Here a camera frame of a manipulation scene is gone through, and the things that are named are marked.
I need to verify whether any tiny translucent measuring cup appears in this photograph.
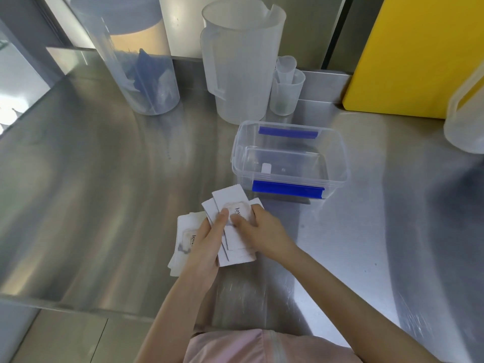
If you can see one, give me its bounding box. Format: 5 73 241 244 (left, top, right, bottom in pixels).
276 55 298 84

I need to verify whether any small translucent measuring cup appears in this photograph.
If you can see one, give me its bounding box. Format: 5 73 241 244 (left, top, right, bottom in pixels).
269 68 306 116

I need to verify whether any stack of white printed packets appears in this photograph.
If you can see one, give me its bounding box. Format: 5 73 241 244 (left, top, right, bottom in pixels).
168 211 212 277
201 184 264 268

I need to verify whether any translucent plastic jug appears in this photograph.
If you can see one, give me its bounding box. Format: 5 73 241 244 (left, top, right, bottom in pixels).
443 63 484 155

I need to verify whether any person's left forearm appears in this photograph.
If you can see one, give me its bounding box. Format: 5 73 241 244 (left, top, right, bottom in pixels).
134 278 220 363

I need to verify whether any person's left hand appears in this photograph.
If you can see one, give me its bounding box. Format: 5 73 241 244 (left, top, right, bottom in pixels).
181 208 230 291

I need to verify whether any yellow cutting board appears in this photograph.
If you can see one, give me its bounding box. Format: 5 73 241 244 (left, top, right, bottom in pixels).
342 0 484 120

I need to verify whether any person's right forearm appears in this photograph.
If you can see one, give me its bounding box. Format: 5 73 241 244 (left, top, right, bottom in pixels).
281 246 442 363

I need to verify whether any pink garment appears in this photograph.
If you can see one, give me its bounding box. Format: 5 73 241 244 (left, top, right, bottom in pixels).
184 329 353 363

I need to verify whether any clear box with blue clips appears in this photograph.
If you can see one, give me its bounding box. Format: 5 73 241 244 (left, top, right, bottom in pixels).
231 120 349 201

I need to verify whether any large translucent plastic pitcher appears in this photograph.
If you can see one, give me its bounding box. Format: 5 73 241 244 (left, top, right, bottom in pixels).
200 0 287 125

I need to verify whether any tall clear cylinder container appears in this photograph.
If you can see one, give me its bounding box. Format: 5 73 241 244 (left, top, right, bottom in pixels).
60 0 180 116

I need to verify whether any person's right hand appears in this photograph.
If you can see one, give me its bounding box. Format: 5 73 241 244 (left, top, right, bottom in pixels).
230 204 300 263

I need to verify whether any blue plastic item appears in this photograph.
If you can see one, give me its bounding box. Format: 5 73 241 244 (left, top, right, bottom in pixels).
132 48 164 107

